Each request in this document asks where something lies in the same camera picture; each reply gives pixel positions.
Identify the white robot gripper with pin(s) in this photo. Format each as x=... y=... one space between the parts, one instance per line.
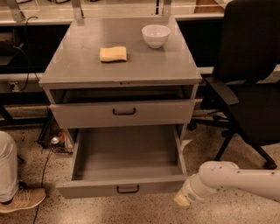
x=190 y=190

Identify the grey drawer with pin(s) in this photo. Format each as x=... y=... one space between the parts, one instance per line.
x=125 y=161
x=120 y=113

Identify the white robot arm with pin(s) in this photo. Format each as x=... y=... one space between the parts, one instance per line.
x=214 y=177

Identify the grey top drawer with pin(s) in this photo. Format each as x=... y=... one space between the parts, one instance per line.
x=120 y=113

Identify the grey drawer cabinet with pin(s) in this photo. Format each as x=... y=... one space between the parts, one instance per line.
x=76 y=74

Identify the black office chair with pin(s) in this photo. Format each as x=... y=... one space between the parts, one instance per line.
x=249 y=51

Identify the silver round knob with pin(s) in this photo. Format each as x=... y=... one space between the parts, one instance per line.
x=55 y=141

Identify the white bowl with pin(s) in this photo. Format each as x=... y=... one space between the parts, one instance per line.
x=155 y=35

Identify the yellow sponge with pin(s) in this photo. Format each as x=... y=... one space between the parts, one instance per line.
x=111 y=54

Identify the tan sneaker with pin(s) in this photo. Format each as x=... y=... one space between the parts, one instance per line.
x=23 y=199

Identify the person leg white trousers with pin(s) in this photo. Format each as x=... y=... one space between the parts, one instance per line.
x=8 y=167

